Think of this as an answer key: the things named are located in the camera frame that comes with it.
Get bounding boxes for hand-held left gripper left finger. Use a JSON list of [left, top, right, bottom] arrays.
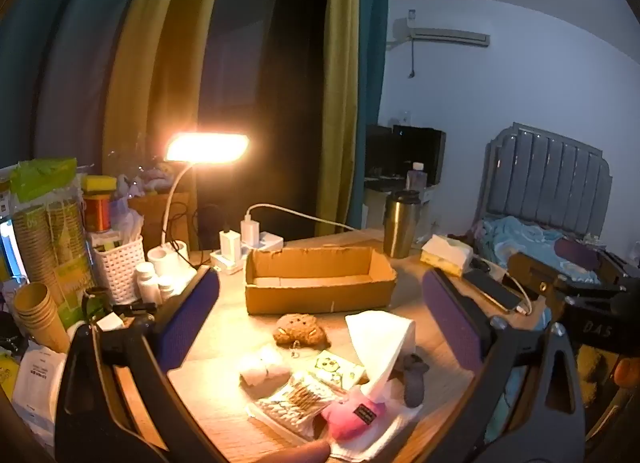
[[54, 265, 223, 463]]

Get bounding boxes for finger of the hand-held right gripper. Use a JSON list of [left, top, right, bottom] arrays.
[[508, 252, 559, 300]]

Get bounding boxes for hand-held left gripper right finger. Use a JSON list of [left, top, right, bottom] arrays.
[[422, 268, 587, 463]]

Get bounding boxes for white tissue paper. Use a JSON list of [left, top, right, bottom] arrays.
[[345, 310, 418, 403]]

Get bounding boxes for cardboard box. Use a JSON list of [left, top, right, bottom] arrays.
[[243, 245, 399, 317]]

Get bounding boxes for pink plush pouch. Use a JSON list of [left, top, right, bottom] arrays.
[[320, 387, 389, 442]]

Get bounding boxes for person's right hand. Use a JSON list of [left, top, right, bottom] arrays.
[[614, 357, 640, 390]]

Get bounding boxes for person's left hand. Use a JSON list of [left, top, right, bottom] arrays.
[[260, 441, 332, 463]]

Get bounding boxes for blue blanket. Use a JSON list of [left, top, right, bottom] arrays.
[[471, 216, 603, 286]]

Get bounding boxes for black smartphone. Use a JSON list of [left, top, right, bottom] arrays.
[[462, 268, 524, 312]]

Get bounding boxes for white charger plug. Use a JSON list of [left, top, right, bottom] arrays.
[[240, 217, 261, 247], [219, 230, 244, 260]]

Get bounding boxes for white plastic basket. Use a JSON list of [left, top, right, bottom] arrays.
[[92, 234, 147, 305]]

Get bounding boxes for white power strip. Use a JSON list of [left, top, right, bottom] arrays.
[[210, 234, 286, 275]]

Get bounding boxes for grey padded headboard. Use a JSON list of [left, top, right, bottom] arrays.
[[479, 122, 614, 240]]

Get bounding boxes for brown paper bag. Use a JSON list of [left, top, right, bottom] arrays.
[[127, 190, 192, 253]]

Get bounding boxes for steel tumbler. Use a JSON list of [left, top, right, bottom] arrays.
[[382, 190, 421, 259]]

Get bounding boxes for brown plush toy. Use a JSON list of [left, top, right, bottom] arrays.
[[272, 312, 332, 352]]

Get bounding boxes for green printed tissue pack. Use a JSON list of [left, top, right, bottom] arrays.
[[307, 349, 367, 390]]

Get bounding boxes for red spool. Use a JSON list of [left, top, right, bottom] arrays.
[[82, 193, 112, 234]]

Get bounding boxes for clear plastic bottle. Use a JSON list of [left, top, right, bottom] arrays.
[[405, 162, 426, 194]]

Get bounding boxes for stack of loose paper cups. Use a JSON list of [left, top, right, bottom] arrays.
[[12, 282, 72, 355]]

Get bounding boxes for packaged paper cups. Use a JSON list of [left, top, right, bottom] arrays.
[[10, 157, 97, 330]]

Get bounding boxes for yellow green sponge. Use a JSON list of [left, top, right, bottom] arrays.
[[80, 175, 119, 194]]

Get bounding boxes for white desk lamp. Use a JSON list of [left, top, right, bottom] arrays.
[[147, 132, 251, 275]]

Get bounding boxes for white paper packet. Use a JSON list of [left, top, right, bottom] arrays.
[[11, 342, 69, 450]]

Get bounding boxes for black monitor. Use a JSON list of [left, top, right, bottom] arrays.
[[365, 124, 448, 185]]

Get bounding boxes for yellow curtain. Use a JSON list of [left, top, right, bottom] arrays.
[[314, 0, 362, 240], [101, 0, 232, 189]]

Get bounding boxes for white air conditioner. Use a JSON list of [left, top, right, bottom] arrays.
[[391, 17, 491, 50]]

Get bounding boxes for teal curtain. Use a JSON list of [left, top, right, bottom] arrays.
[[349, 0, 390, 230], [0, 0, 168, 171]]

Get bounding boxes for white phone cable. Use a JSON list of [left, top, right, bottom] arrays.
[[499, 272, 534, 317]]

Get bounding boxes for white charger cable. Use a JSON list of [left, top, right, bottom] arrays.
[[246, 203, 362, 235]]

